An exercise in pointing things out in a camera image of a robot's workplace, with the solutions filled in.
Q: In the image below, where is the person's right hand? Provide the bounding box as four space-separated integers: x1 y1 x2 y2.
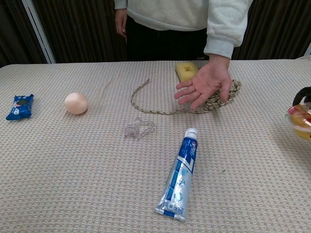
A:
115 9 128 38

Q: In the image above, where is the person's left hand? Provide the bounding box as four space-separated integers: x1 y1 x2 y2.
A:
173 56 233 111

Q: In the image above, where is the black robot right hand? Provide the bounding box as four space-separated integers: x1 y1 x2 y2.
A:
292 85 311 106

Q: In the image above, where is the orange fruit jelly cup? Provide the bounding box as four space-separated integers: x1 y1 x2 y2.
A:
284 102 311 141

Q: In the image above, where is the person's left forearm white sleeve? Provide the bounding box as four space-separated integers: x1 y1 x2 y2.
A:
203 0 250 60

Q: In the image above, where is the person's right forearm white sleeve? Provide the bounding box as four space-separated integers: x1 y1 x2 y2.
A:
114 0 129 11

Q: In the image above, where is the yellow sponge block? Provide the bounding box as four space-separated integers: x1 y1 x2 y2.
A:
175 62 199 83

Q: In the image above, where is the person torso white sweater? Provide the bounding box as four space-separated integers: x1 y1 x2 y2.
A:
125 0 213 61

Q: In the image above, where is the clear plastic clip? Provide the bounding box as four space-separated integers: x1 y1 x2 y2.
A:
124 116 156 140

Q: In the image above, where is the pale brown egg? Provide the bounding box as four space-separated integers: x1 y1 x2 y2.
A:
64 92 89 115

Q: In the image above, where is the blue white toothpaste tube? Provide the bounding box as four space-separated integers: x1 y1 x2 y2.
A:
154 128 199 223

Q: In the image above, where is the blue cookie packet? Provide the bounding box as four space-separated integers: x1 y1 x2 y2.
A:
5 94 35 121

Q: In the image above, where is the beige woven tablecloth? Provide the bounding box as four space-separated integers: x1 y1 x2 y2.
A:
0 58 311 233

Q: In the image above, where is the braided straw rope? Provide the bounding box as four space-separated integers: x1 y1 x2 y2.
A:
130 78 242 116

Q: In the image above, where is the white frame corner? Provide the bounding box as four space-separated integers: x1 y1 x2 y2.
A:
294 44 311 61

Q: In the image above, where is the white metal frame pole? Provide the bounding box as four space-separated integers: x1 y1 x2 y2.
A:
21 0 57 65

